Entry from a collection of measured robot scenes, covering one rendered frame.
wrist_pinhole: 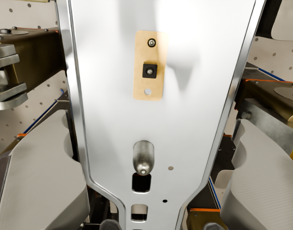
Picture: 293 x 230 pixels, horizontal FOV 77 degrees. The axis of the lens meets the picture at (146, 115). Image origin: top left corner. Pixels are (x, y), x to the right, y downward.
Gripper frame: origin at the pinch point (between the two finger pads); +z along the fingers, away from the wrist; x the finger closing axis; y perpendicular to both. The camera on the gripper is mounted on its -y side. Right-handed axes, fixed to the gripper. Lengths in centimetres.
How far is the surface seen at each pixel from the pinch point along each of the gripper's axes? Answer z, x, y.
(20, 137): 15.2, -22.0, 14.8
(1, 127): 41, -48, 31
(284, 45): 41, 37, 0
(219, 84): 11.3, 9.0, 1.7
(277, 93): 12.6, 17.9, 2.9
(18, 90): 5.6, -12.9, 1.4
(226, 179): 12.1, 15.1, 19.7
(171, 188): 11.1, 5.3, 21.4
